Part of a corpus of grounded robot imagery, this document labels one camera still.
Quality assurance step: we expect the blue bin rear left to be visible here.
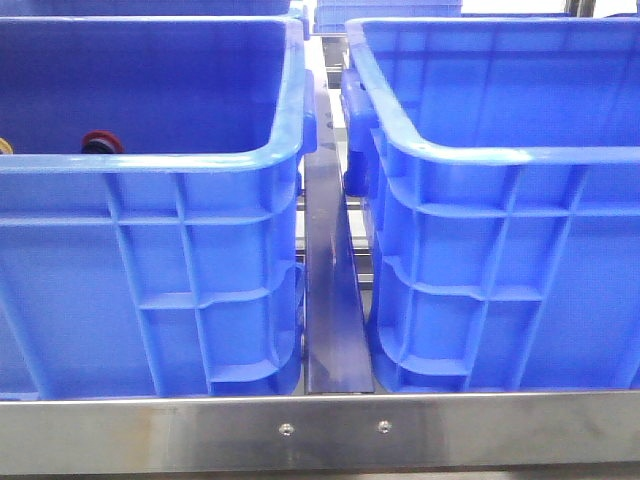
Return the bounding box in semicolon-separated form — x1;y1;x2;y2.
1;0;307;18

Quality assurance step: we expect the blue bin rear right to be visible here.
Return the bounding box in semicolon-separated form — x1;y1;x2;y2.
314;0;463;34

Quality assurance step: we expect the blue plastic bin left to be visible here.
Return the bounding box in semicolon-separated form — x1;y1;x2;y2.
1;17;316;401

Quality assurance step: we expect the yellow mushroom push button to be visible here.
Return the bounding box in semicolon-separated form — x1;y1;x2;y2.
0;138;14;155

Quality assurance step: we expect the stainless steel shelf rail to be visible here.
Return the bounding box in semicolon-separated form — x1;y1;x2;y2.
1;391;639;475

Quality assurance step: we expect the blue plastic bin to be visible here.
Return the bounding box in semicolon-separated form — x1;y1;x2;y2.
1;17;316;401
341;17;639;392

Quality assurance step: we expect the red mushroom push button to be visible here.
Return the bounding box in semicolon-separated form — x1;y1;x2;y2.
81;130;124;154

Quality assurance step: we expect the blue plastic bin right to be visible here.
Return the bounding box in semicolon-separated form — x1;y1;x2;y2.
341;17;639;392

